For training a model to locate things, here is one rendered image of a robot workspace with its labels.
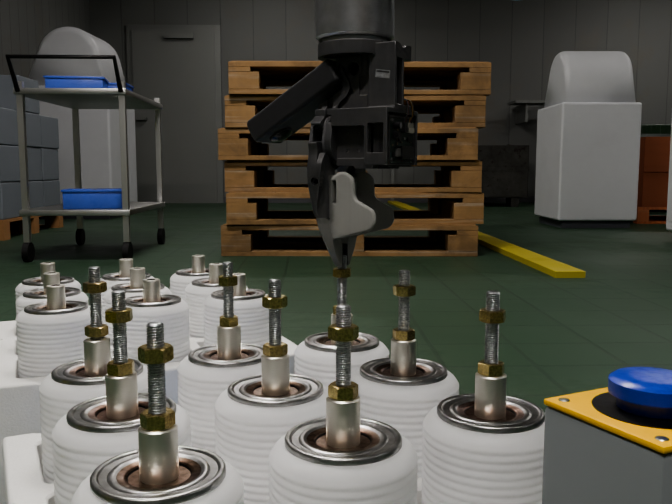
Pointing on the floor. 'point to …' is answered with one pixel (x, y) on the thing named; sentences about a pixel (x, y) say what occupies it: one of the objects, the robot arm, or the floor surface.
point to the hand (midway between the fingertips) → (336, 252)
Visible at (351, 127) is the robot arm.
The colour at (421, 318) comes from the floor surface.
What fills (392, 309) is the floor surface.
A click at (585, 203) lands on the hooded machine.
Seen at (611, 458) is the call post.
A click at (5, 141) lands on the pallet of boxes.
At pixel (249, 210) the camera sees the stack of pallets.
